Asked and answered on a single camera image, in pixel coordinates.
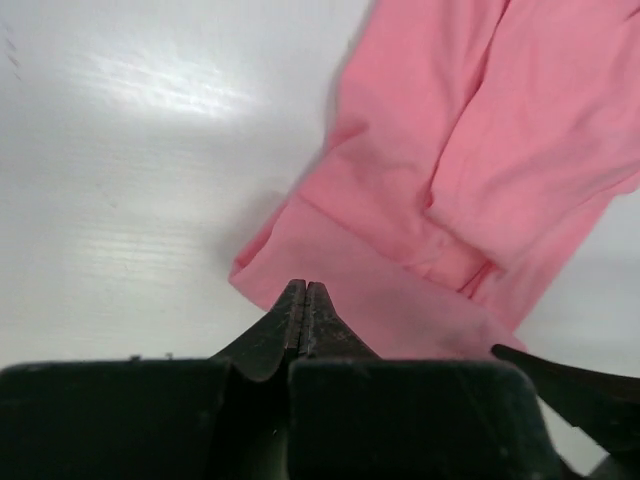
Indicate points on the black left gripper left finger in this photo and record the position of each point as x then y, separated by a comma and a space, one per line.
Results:
152, 418

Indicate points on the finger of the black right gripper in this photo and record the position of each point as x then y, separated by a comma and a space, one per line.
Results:
604, 406

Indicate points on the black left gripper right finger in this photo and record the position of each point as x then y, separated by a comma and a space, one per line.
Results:
364, 417

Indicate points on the pink t-shirt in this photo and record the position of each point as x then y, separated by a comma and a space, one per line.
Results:
475, 146

